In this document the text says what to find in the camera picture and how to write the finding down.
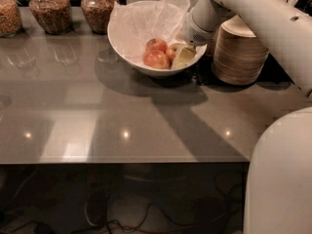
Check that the white robot shoulder cover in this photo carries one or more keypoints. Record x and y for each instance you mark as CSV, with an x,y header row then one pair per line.
x,y
279,186

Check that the red apple back left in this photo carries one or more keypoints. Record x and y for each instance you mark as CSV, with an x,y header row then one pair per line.
x,y
156,44

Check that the white ceramic bowl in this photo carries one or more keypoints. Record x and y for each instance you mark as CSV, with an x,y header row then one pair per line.
x,y
158,73

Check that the middle glass cereal jar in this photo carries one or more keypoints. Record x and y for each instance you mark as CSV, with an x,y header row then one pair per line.
x,y
54,16

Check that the right glass cereal jar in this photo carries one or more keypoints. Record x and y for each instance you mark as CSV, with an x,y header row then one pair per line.
x,y
97,14

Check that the stack of paper bowls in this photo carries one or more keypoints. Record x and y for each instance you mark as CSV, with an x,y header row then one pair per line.
x,y
212,43
238,54

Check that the red apple front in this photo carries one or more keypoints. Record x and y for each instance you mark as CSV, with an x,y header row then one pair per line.
x,y
156,59

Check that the glass cereal jar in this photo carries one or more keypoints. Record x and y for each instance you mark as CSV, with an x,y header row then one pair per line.
x,y
54,16
10,18
97,14

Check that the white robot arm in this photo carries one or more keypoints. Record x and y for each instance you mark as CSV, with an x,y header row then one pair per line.
x,y
284,30

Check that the rear stack of paper bowls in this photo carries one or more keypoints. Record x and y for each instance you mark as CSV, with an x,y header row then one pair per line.
x,y
212,43

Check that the red apple with sticker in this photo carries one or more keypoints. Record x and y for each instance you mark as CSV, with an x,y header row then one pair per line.
x,y
171,51

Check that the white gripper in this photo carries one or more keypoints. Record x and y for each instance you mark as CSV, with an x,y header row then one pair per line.
x,y
194,33

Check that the front stack of paper bowls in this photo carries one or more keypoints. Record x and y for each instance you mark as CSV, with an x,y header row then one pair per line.
x,y
238,54

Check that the white paper liner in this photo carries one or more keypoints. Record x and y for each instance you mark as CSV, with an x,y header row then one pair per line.
x,y
132,26

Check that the left glass cereal jar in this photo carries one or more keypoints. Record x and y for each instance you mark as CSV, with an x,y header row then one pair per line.
x,y
10,18

